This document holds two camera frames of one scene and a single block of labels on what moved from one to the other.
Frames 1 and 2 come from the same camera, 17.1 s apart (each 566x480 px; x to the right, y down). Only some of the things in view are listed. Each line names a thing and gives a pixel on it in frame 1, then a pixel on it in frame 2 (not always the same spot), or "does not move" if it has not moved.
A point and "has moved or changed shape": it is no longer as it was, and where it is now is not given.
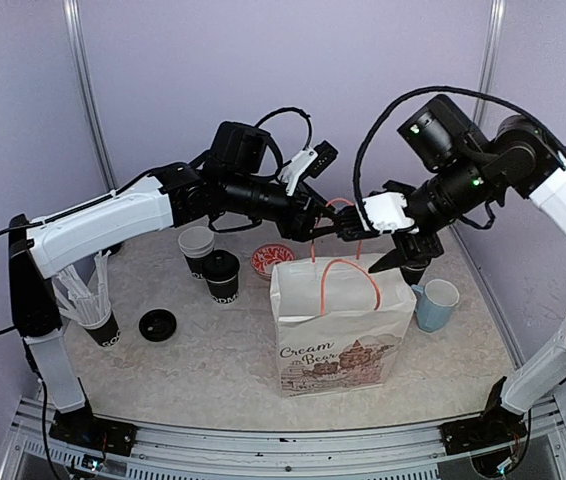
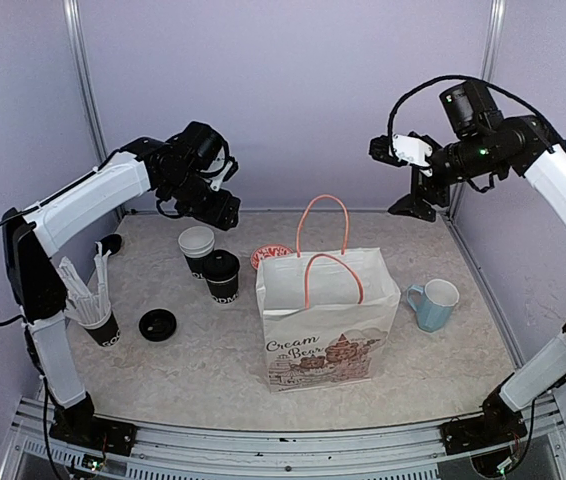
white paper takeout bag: [338, 322] has moved or changed shape
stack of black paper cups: [194, 242] does not move
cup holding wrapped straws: [90, 306] does not move
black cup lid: [221, 265] does not move
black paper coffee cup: [220, 270] does not move
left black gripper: [298, 221] → [221, 213]
